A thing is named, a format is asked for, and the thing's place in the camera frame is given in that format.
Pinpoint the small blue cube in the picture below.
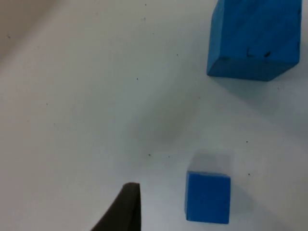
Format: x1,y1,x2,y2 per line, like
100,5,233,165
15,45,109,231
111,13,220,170
185,170,231,225

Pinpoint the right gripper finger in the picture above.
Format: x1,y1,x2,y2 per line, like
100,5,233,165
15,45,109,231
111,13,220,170
90,182,141,231

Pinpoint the large blue cube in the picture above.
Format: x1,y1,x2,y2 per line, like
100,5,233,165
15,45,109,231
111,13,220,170
206,0,302,82

